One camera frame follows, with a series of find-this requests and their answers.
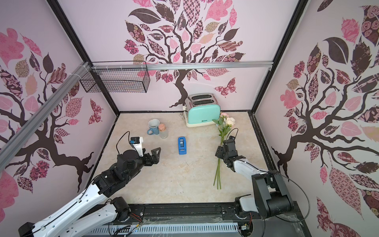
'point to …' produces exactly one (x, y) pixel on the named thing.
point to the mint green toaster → (201, 109)
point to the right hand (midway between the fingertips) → (222, 149)
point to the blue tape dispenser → (182, 145)
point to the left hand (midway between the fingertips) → (153, 152)
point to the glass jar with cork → (163, 133)
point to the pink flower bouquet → (225, 122)
